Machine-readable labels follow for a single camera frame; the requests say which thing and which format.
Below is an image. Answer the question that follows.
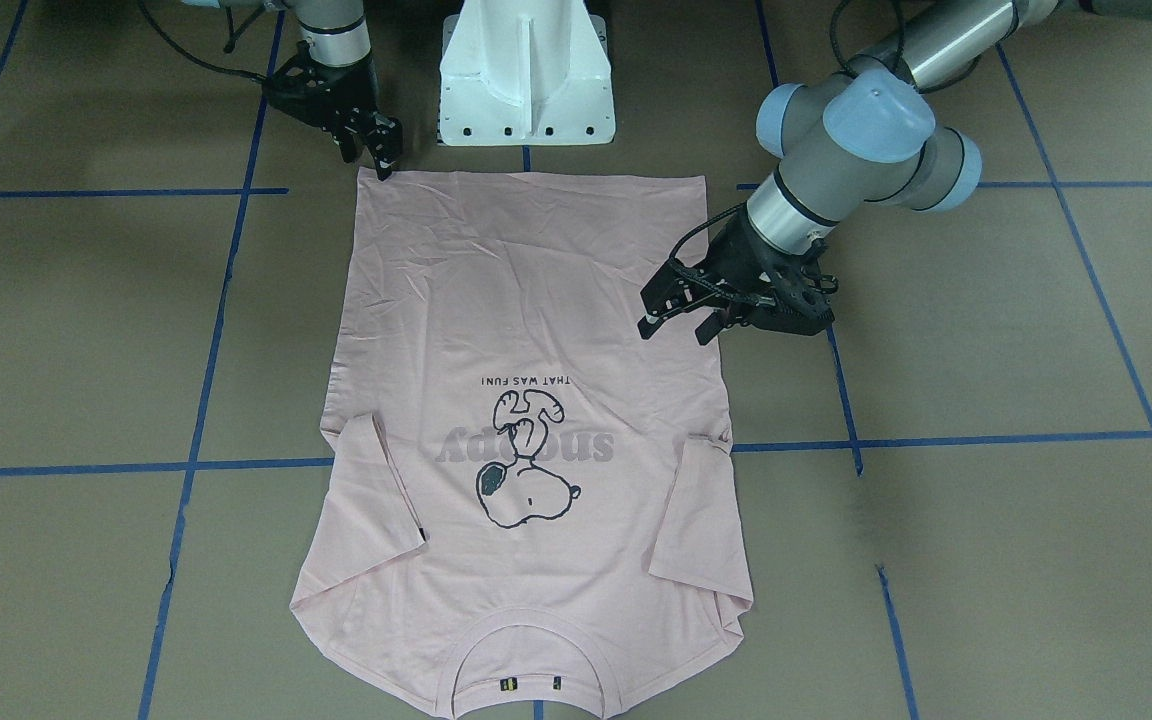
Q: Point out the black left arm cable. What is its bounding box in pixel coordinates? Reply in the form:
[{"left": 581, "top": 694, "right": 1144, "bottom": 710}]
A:
[{"left": 670, "top": 0, "right": 927, "bottom": 276}]

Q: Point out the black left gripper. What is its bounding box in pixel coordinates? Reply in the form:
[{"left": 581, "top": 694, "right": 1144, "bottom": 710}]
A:
[{"left": 637, "top": 210, "right": 797, "bottom": 346}]

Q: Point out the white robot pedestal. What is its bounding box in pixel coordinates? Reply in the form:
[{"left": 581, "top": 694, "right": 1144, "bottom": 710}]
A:
[{"left": 435, "top": 1, "right": 617, "bottom": 147}]

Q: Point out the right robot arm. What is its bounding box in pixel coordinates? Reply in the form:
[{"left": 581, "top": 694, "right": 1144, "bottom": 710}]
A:
[{"left": 136, "top": 1, "right": 404, "bottom": 181}]

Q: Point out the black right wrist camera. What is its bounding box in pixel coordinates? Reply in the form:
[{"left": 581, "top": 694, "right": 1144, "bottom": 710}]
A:
[{"left": 262, "top": 40, "right": 324, "bottom": 128}]

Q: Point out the pink Snoopy t-shirt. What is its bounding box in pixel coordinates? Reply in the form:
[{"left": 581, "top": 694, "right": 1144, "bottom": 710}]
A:
[{"left": 291, "top": 170, "right": 755, "bottom": 719}]

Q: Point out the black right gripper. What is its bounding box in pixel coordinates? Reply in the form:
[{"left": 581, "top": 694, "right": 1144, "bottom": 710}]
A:
[{"left": 296, "top": 55, "right": 404, "bottom": 181}]

